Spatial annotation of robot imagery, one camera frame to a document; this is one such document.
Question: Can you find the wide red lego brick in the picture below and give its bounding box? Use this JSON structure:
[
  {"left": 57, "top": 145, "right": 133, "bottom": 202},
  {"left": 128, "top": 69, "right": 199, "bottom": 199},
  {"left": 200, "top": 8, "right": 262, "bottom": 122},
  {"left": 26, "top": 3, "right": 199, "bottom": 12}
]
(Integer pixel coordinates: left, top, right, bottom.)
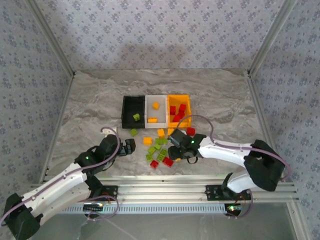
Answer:
[{"left": 162, "top": 156, "right": 175, "bottom": 168}]

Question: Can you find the thin white wire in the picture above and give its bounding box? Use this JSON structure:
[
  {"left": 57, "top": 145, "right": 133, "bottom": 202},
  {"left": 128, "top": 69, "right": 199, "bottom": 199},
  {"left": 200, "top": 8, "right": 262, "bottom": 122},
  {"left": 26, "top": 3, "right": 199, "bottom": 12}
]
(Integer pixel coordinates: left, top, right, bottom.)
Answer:
[{"left": 106, "top": 218, "right": 141, "bottom": 240}]

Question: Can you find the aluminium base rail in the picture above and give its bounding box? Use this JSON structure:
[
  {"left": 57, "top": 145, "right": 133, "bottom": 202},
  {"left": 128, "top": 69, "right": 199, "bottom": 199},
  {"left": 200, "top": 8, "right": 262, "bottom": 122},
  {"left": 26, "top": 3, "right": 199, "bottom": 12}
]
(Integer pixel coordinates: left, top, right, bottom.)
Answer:
[{"left": 26, "top": 174, "right": 300, "bottom": 204}]

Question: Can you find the aluminium frame post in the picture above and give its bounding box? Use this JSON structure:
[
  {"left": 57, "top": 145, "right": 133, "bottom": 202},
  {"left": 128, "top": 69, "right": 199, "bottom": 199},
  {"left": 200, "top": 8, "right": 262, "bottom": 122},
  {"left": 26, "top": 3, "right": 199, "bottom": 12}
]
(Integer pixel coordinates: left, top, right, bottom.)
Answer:
[
  {"left": 24, "top": 0, "right": 76, "bottom": 77},
  {"left": 246, "top": 0, "right": 300, "bottom": 77}
]

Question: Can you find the grey slotted cable duct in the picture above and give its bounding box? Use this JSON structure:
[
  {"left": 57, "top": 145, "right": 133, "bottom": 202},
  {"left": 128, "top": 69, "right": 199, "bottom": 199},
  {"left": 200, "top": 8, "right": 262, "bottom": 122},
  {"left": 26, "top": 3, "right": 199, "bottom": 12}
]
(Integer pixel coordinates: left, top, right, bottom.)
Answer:
[{"left": 59, "top": 202, "right": 227, "bottom": 215}]

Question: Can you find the black plastic bin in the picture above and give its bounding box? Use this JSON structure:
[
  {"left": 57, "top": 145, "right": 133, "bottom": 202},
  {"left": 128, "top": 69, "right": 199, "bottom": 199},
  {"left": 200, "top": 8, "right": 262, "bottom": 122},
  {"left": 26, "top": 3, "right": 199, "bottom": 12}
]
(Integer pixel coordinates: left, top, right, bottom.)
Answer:
[{"left": 121, "top": 94, "right": 147, "bottom": 130}]

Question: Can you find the yellow plastic bin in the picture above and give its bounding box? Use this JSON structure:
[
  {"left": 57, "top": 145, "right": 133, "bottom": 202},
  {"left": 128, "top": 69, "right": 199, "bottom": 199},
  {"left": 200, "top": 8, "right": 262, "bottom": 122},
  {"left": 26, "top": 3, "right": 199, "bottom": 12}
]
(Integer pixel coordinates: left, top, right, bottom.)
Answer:
[{"left": 166, "top": 93, "right": 193, "bottom": 129}]

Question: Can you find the white plastic bin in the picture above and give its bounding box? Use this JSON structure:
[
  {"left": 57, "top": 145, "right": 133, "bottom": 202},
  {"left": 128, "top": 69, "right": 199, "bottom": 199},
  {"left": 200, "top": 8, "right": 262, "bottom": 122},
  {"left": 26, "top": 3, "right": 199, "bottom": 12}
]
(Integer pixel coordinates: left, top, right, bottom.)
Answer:
[{"left": 144, "top": 94, "right": 169, "bottom": 129}]

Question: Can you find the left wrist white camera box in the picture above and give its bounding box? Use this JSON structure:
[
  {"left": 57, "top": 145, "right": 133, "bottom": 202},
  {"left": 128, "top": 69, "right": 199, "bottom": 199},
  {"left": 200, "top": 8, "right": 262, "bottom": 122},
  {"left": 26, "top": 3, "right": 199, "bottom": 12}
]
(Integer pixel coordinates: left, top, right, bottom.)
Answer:
[{"left": 100, "top": 126, "right": 118, "bottom": 136}]

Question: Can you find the small circuit board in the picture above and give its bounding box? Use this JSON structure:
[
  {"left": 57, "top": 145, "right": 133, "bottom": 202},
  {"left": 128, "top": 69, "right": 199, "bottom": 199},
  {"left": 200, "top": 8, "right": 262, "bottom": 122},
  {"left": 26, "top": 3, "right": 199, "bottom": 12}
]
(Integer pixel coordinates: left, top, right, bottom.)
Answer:
[
  {"left": 83, "top": 203, "right": 105, "bottom": 212},
  {"left": 224, "top": 203, "right": 245, "bottom": 213}
]

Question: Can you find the aluminium frame leg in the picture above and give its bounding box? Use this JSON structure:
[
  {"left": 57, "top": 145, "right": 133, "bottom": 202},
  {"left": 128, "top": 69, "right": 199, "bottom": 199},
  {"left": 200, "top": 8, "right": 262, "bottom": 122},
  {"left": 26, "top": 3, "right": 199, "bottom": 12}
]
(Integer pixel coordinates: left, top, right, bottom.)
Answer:
[{"left": 287, "top": 202, "right": 310, "bottom": 240}]

